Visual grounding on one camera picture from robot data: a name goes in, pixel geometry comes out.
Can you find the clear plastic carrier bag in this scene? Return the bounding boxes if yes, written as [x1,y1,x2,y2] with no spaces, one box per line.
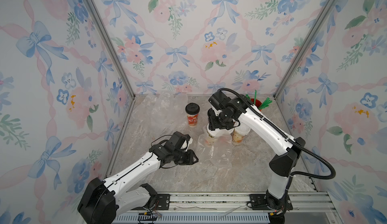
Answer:
[195,130,233,169]

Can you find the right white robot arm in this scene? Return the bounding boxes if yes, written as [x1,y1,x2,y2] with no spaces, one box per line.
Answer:
[208,88,300,212]

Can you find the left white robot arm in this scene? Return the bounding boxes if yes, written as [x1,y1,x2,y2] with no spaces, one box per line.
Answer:
[77,131,199,224]

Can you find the spare clear plastic bags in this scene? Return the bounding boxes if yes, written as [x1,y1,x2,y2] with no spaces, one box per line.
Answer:
[133,92,188,119]

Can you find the white lid cup back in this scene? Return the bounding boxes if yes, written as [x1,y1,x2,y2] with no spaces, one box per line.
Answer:
[232,123,251,145]

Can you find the red cup black lid left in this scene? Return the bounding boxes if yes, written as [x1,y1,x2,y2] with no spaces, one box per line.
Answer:
[185,103,200,127]

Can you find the red straw holder cup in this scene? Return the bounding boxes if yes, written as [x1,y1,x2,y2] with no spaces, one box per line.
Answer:
[251,98,262,110]

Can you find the green wrapped straws bundle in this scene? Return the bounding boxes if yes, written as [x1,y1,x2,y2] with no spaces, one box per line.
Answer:
[245,90,273,111]

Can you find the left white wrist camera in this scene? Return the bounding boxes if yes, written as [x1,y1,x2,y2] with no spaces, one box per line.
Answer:
[180,134,193,151]

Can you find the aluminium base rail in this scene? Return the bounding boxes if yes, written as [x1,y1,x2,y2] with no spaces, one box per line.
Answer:
[114,192,342,224]

